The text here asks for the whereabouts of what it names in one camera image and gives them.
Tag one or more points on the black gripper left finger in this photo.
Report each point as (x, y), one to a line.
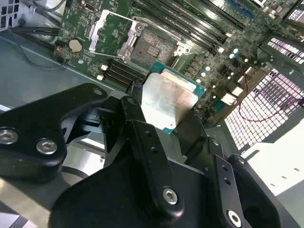
(31, 123)

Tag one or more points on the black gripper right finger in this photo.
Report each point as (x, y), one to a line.
(231, 197)

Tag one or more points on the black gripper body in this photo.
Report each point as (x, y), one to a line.
(107, 202)

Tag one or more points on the silver CPU with green edge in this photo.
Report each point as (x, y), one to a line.
(164, 99)

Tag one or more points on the metal CPU socket cover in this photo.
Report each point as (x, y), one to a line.
(97, 25)

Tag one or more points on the thin metal locking lever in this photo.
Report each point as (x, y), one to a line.
(154, 28)

